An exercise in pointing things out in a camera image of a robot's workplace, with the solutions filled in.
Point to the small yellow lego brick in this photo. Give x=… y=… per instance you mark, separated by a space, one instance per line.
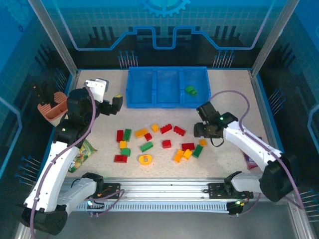
x=203 y=142
x=155 y=128
x=122 y=144

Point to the small green lego brick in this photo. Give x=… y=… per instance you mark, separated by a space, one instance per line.
x=125 y=152

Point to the yellow oval lego piece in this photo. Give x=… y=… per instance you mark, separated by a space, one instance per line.
x=142 y=159

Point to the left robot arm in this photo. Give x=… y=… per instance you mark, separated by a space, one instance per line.
x=49 y=179

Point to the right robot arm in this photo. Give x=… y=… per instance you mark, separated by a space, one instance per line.
x=249 y=142

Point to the terracotta ribbed holder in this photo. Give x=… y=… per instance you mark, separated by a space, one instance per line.
x=58 y=112

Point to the small red lego brick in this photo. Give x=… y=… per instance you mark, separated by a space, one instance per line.
x=166 y=144
x=148 y=137

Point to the blue three-compartment bin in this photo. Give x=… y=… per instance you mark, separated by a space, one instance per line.
x=165 y=97

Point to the purple snack packet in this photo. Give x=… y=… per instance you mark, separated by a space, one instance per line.
x=250 y=162

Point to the green yellow snack bag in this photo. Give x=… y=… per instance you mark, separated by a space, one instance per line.
x=83 y=156

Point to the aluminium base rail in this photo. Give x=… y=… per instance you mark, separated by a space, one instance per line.
x=162 y=189

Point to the aluminium frame post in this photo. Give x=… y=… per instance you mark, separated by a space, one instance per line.
x=271 y=39
x=54 y=37

